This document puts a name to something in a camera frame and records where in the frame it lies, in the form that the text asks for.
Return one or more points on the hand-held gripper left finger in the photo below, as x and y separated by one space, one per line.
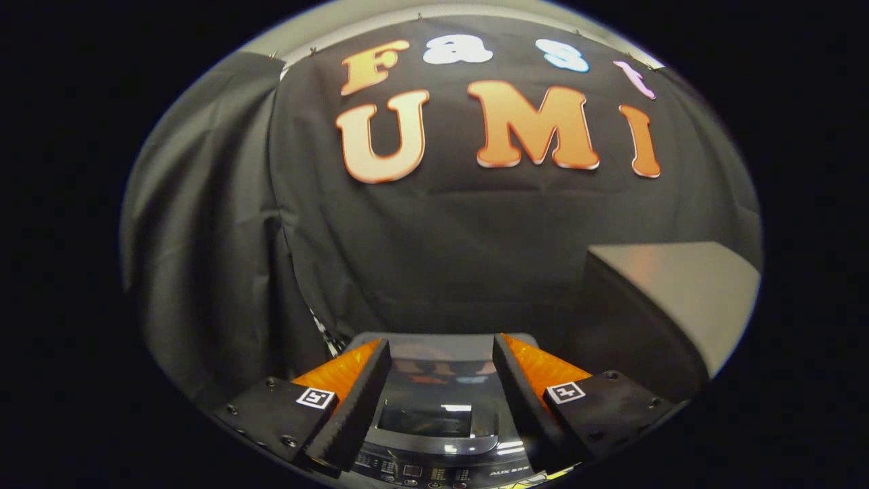
360 407

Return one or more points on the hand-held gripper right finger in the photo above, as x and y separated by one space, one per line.
523 394

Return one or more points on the dark grey washing machine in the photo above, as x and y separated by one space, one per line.
434 472

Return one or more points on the black white checkered strip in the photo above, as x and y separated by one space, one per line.
329 339

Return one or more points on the grey table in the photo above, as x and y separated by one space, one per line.
679 278

